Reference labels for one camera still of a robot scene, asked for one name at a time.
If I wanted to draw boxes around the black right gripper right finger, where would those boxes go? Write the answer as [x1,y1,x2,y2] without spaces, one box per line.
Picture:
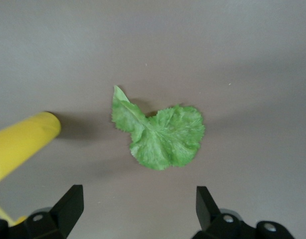
[192,186,295,239]

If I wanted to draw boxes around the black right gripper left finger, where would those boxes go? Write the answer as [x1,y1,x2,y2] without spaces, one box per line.
[0,184,84,239]

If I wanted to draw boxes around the yellow mustard squeeze bottle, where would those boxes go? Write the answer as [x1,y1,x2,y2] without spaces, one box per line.
[0,111,62,226]

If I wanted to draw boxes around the green lettuce leaf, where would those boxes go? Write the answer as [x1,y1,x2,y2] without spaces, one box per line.
[110,85,206,172]

